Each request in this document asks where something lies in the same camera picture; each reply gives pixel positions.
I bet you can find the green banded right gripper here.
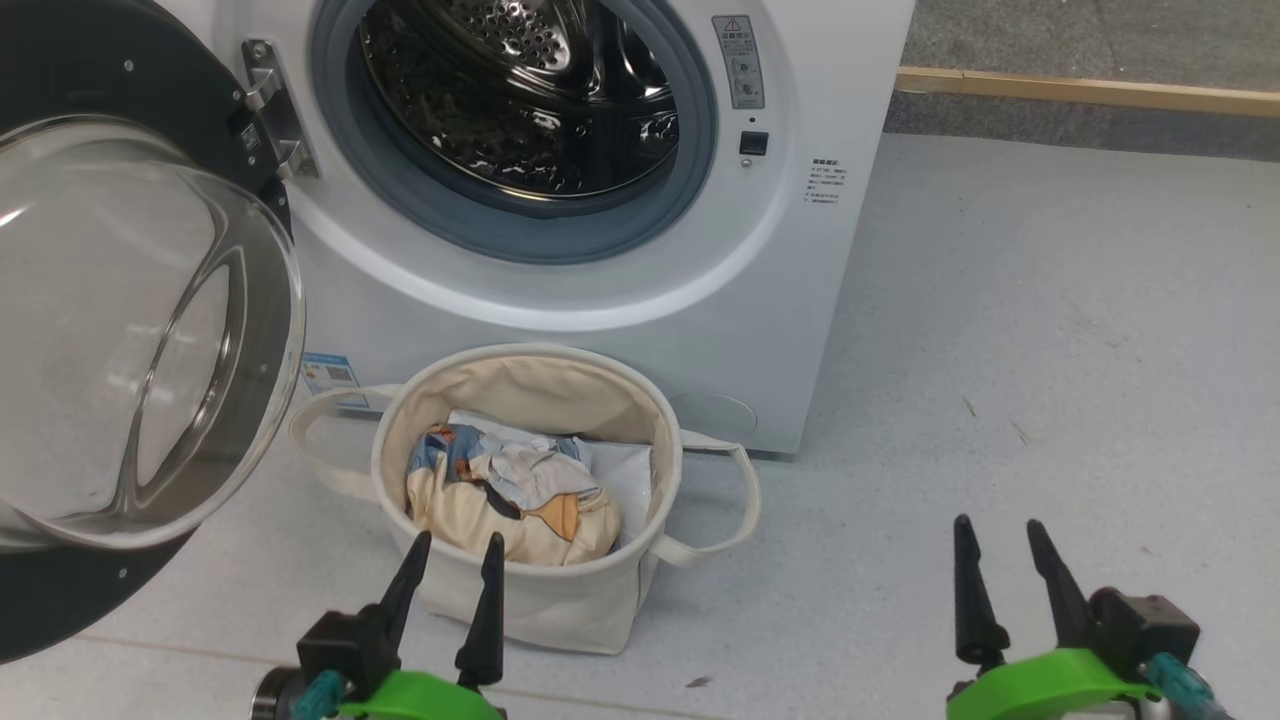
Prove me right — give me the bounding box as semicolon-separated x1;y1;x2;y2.
945;514;1163;720

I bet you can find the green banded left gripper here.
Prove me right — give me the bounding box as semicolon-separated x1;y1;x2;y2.
338;530;507;720

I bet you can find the cream blue cartoon print garment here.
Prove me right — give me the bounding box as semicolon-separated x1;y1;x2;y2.
405;423;623;568

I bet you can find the pale grey white garment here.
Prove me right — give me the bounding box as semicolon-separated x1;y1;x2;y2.
470;432;601;513

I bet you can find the round dark glass washer door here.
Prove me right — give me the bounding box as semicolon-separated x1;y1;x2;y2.
0;0;308;666

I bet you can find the white front-load washing machine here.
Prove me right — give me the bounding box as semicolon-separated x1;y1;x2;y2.
175;0;917;463

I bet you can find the metal washing machine door hinge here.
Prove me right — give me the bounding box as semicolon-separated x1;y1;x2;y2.
240;40;321;181

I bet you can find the cream fabric laundry basket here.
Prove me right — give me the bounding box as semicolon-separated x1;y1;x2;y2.
288;343;763;657

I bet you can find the blue energy label sticker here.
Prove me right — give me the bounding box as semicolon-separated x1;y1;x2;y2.
302;352;369;411

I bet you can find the round drain filter cover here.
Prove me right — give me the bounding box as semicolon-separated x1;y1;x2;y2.
688;392;759;438

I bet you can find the grey warning sticker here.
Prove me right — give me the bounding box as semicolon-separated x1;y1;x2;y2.
712;15;766;109

